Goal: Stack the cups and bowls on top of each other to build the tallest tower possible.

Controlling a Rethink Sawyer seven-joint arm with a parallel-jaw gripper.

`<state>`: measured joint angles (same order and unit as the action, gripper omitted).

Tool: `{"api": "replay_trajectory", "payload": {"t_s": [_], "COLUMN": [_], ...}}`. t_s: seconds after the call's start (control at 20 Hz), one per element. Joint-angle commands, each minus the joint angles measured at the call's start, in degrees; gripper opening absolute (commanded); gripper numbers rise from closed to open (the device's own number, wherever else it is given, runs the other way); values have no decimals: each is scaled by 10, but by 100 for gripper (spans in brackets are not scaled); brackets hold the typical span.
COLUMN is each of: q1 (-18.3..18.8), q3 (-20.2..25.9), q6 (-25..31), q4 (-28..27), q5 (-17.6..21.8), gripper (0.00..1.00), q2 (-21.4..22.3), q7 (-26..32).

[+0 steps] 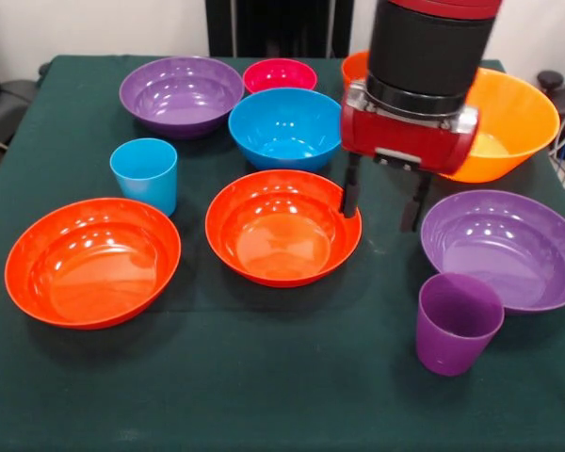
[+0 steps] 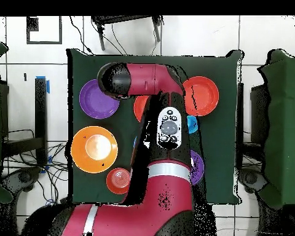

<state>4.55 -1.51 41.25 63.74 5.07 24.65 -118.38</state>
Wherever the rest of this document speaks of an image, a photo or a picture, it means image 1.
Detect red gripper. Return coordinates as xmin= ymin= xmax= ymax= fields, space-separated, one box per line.
xmin=339 ymin=101 xmax=479 ymax=233

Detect blue plastic cup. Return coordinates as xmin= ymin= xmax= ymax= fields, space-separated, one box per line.
xmin=109 ymin=137 xmax=178 ymax=218

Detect wide red-orange bowl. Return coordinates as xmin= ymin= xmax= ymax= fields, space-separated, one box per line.
xmin=4 ymin=197 xmax=183 ymax=331
xmin=204 ymin=169 xmax=363 ymax=288

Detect blue plastic bowl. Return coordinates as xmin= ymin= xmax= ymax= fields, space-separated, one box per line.
xmin=228 ymin=88 xmax=347 ymax=173

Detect small deep orange bowl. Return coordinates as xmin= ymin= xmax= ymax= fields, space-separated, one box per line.
xmin=341 ymin=50 xmax=373 ymax=90

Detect purple plastic bowl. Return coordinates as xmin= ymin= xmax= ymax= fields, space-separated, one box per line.
xmin=119 ymin=55 xmax=245 ymax=141
xmin=420 ymin=189 xmax=565 ymax=315

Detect large yellow-orange bowl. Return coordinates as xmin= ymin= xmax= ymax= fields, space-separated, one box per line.
xmin=437 ymin=67 xmax=561 ymax=184

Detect purple plastic cup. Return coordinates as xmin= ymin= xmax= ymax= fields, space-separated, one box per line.
xmin=415 ymin=272 xmax=506 ymax=378

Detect pink plastic bowl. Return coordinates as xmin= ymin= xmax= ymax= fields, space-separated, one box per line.
xmin=242 ymin=57 xmax=318 ymax=95

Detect dark green tablecloth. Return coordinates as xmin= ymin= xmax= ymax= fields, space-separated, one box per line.
xmin=0 ymin=55 xmax=565 ymax=452

